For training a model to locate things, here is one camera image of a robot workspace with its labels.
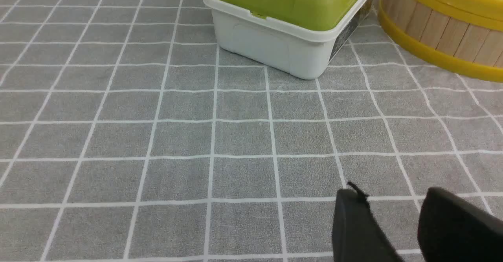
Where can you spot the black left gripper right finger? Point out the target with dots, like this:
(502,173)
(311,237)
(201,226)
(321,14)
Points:
(453,230)

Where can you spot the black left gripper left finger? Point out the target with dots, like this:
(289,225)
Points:
(356,235)

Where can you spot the bamboo steamer base yellow rims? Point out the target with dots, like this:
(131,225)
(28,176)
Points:
(461,36)

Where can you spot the green lidded white box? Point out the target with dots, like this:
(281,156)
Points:
(299,37)

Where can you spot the grey checked tablecloth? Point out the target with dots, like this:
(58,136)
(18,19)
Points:
(129,135)

